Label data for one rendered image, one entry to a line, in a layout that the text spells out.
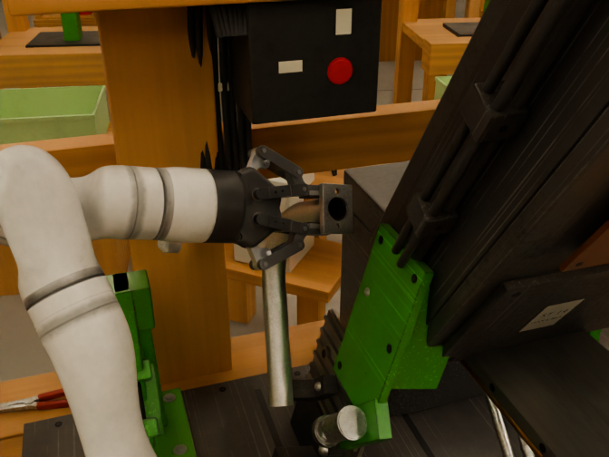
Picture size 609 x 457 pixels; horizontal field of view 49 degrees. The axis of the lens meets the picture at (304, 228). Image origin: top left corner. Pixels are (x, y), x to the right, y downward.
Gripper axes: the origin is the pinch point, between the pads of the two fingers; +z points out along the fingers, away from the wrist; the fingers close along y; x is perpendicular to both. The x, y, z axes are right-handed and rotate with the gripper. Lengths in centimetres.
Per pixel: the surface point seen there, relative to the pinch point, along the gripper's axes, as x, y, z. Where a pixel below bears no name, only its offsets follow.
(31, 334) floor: 224, -30, 10
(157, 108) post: 23.1, 15.4, -10.3
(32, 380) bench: 58, -24, -19
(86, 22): 640, 257, 138
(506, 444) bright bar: -7.8, -27.2, 20.4
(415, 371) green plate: -4.1, -18.3, 10.1
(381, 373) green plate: -3.4, -18.1, 5.8
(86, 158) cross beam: 37.8, 10.5, -15.9
